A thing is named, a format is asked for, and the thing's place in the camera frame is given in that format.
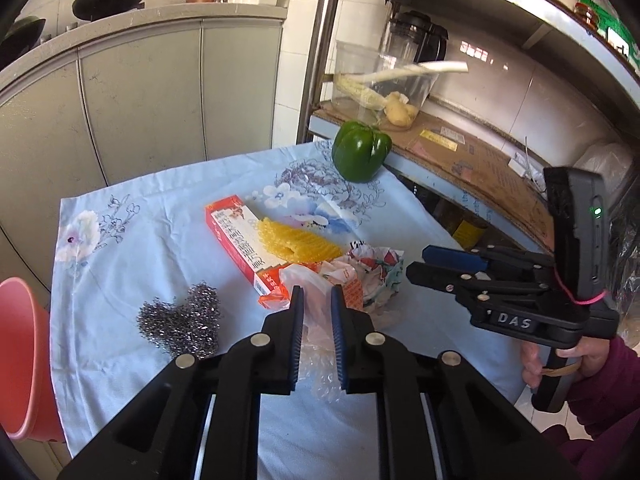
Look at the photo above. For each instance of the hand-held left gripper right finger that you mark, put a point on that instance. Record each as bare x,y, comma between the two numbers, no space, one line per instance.
338,340

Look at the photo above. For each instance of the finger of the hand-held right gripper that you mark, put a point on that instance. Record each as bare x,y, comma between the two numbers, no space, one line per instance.
435,276
450,256

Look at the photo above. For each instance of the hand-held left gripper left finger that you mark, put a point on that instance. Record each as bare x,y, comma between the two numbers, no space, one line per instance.
297,335

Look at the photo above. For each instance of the pink plastic bucket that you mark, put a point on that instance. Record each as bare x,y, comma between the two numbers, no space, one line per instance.
25,360

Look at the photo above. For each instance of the person's right forearm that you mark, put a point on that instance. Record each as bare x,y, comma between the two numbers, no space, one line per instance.
615,410

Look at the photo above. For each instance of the person's right hand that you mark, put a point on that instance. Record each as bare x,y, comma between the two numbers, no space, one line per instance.
595,357

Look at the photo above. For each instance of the yellow can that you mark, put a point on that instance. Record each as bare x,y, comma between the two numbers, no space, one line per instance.
470,235

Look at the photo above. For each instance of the crumpled colourful paper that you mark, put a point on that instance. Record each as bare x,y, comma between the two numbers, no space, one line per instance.
375,270

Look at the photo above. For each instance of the white power adapter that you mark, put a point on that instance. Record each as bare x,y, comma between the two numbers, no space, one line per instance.
517,164

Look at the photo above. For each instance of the brown cardboard sheet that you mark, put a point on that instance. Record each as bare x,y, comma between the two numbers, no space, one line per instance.
475,165

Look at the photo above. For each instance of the yellow plastic mesh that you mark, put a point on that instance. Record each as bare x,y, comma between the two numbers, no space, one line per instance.
295,240

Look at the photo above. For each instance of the red cardboard box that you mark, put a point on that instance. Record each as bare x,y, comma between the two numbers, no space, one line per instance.
235,240

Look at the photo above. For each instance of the steel wool scrubber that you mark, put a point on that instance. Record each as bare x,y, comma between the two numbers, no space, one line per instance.
180,320

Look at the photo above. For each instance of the green bell pepper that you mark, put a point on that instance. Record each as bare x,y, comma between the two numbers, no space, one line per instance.
360,152

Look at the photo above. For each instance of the pale yellow potato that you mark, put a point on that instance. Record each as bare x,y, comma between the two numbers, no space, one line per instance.
400,110

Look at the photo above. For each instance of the light blue floral tablecloth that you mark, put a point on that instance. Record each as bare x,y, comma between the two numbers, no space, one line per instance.
165,240

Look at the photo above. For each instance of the white leek stalk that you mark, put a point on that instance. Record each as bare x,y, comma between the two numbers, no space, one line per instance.
440,66

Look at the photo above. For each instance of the pale corn cob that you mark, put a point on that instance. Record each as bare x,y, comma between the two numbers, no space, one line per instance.
355,91

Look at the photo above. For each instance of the green printed packet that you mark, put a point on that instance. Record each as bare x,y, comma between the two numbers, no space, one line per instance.
617,25

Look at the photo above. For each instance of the clear plastic container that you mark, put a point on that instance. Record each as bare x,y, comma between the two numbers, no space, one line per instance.
355,60

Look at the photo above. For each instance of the black blender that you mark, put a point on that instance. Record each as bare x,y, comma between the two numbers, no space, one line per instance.
420,30

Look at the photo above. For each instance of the metal shelf rack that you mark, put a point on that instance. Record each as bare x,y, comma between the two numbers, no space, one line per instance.
320,60

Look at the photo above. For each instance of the grey kitchen cabinets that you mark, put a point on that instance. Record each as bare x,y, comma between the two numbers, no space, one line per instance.
150,85

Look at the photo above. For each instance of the black wok with lid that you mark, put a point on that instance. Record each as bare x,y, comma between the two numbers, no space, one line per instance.
22,35

